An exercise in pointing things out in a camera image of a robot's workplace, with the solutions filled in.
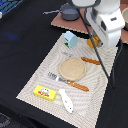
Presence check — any dark grey pot left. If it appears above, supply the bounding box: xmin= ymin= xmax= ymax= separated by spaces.
xmin=60 ymin=4 xmax=79 ymax=21

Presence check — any knife with wooden handle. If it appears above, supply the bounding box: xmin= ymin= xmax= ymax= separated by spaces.
xmin=61 ymin=51 xmax=100 ymax=65

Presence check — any beige bowl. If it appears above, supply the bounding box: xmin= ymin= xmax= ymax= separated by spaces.
xmin=122 ymin=7 xmax=128 ymax=30

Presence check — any white fish toy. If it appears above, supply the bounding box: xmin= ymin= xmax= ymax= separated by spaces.
xmin=58 ymin=89 xmax=73 ymax=113

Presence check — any yellow butter box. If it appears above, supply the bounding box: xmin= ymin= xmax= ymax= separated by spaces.
xmin=33 ymin=85 xmax=57 ymax=101

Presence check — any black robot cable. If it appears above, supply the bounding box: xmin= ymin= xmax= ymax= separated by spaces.
xmin=78 ymin=6 xmax=124 ymax=89

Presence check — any tan wooden plate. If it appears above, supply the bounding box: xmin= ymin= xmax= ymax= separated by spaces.
xmin=58 ymin=57 xmax=87 ymax=81

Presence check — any light blue milk carton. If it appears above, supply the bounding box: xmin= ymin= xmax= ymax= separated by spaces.
xmin=64 ymin=31 xmax=77 ymax=48

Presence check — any orange bread loaf toy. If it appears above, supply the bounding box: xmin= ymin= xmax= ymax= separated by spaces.
xmin=87 ymin=36 xmax=102 ymax=49

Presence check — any fork with wooden handle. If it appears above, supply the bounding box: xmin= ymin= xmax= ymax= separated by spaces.
xmin=48 ymin=72 xmax=89 ymax=91

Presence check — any beige woven placemat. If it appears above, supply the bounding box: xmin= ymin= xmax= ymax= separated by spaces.
xmin=15 ymin=32 xmax=119 ymax=128

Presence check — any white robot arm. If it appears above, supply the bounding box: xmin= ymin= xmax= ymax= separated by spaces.
xmin=71 ymin=0 xmax=125 ymax=48

